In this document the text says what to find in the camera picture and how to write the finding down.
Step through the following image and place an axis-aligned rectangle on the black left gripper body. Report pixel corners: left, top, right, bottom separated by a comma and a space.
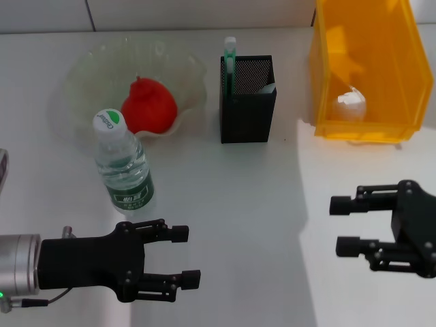
37, 221, 147, 304

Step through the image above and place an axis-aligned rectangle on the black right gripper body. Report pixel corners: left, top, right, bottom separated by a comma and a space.
390, 179, 436, 280

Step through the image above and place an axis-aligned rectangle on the water bottle with green label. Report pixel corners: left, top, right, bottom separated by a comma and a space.
93, 108, 156, 215

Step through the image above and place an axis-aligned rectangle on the white paper ball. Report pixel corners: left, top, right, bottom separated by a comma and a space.
332, 87, 368, 121

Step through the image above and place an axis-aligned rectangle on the red-orange fruit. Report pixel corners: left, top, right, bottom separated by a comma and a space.
121, 76, 178, 134

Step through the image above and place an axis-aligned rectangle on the green utility knife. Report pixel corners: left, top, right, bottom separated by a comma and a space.
223, 36, 238, 98

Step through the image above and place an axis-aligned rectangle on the black mesh pen holder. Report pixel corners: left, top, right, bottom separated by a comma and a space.
219, 54, 279, 144

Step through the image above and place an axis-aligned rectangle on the clear wavy glass fruit plate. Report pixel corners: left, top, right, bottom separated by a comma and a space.
46, 33, 208, 151

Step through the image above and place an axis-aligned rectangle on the yellow plastic storage bin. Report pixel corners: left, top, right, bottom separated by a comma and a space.
308, 0, 435, 142

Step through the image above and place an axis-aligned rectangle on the left gripper cable with plug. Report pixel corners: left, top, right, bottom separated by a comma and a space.
0, 225, 74, 314

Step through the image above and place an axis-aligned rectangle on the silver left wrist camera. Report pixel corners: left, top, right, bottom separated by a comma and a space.
0, 148, 10, 196

